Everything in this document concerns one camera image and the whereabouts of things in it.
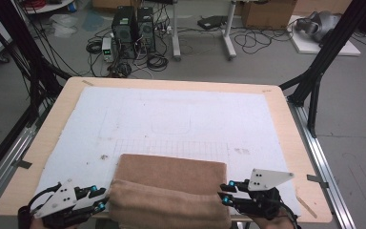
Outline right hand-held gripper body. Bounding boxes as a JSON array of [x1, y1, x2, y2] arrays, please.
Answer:
[[235, 168, 295, 220]]

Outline tan towel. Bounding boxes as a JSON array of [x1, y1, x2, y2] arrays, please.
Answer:
[[108, 154, 233, 229]]

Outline grey metal bracket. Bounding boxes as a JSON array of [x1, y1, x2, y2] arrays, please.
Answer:
[[12, 158, 33, 170], [306, 174, 330, 189]]

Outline aluminium rail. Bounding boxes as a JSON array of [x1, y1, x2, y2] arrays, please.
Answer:
[[287, 98, 358, 229], [0, 104, 51, 218]]

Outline large black computer tower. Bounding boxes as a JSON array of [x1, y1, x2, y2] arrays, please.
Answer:
[[112, 6, 138, 60]]

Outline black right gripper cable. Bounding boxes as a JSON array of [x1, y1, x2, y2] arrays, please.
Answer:
[[277, 203, 300, 229]]

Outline white power supply unit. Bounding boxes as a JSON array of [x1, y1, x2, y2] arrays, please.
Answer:
[[101, 36, 114, 63]]

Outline slim black computer tower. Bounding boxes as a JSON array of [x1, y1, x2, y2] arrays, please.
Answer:
[[136, 7, 156, 53]]

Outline black coiled cable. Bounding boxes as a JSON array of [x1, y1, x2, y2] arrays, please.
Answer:
[[146, 52, 170, 73]]

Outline person's right hand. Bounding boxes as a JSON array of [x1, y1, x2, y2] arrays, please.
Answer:
[[251, 215, 295, 229]]

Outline thin wooden strip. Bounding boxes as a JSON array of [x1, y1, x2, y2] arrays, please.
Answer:
[[295, 194, 318, 219]]

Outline black metal frame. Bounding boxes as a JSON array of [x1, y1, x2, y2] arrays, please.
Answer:
[[278, 0, 366, 138], [0, 0, 72, 189]]

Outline clear plastic bag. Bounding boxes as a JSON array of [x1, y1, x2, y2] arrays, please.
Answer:
[[49, 13, 79, 38]]

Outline black floor cables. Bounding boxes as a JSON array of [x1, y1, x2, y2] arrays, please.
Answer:
[[233, 27, 295, 55]]

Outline black flat device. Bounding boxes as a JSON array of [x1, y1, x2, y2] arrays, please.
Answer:
[[197, 14, 229, 31]]

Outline white desk frame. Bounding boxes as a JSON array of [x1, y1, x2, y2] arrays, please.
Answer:
[[171, 0, 238, 62]]

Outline brown cardboard box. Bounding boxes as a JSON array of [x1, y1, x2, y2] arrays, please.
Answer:
[[241, 0, 298, 31]]

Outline white floor board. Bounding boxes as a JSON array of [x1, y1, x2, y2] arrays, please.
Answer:
[[287, 14, 362, 57]]

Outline white grid mat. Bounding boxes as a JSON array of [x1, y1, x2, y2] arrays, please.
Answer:
[[28, 86, 302, 218]]

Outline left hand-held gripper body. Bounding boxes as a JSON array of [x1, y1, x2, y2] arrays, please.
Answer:
[[31, 178, 109, 229]]

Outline person's left hand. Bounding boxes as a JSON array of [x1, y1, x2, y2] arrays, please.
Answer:
[[30, 219, 80, 229]]

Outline white round table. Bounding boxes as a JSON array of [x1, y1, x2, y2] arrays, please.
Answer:
[[22, 0, 76, 15]]

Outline grey rounded device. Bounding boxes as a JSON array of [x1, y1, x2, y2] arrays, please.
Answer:
[[295, 10, 342, 44]]

